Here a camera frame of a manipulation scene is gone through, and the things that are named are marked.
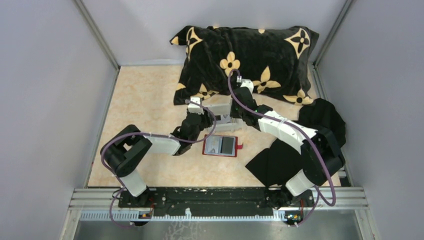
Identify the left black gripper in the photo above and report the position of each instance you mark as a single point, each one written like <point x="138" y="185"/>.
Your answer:
<point x="208" y="120"/>

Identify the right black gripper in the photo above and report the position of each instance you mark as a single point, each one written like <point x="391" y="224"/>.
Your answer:
<point x="233" y="112"/>

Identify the white credit card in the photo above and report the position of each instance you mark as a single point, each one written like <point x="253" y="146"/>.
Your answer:
<point x="213" y="145"/>

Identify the red card holder wallet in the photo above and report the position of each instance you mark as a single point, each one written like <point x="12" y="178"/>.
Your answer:
<point x="238" y="146"/>

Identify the black glossy credit card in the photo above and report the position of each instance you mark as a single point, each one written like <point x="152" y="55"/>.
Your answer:
<point x="227" y="145"/>

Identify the white plastic card box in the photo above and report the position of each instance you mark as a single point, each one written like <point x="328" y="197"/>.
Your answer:
<point x="224" y="122"/>

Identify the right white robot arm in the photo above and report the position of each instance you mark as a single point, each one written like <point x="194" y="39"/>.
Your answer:
<point x="320" y="154"/>

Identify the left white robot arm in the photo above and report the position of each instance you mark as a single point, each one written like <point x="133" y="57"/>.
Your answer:
<point x="122" y="154"/>

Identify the black pillow with yellow flowers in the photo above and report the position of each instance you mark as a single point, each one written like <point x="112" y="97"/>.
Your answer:
<point x="275" y="60"/>

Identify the black cloth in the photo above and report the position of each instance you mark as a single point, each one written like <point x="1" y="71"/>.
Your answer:
<point x="279" y="162"/>

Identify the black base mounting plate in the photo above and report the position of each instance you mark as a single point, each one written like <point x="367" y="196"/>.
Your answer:
<point x="215" y="202"/>

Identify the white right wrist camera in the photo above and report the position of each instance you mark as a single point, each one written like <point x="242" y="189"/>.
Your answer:
<point x="244" y="83"/>

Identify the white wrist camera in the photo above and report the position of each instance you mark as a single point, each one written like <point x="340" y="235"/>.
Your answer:
<point x="244" y="83"/>
<point x="194" y="106"/>

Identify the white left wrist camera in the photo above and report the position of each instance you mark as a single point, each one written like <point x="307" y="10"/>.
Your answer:
<point x="194" y="106"/>

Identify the white slotted cable duct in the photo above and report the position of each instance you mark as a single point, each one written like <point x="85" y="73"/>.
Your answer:
<point x="136" y="216"/>

